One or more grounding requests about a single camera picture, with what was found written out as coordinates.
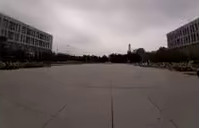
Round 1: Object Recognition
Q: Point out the low hedge strip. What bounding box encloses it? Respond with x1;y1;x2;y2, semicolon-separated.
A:
0;60;85;71

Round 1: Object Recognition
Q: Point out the grey paved plaza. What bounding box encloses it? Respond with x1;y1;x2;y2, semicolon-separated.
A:
0;63;199;128

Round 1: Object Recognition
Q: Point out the row of dark trees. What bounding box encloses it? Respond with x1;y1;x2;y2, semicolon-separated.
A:
50;46;199;65

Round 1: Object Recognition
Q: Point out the grey multi-storey building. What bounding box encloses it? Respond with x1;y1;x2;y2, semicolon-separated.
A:
0;7;54;63
166;11;199;62

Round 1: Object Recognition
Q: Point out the distant tower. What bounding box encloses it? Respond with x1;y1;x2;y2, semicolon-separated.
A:
127;43;132;54

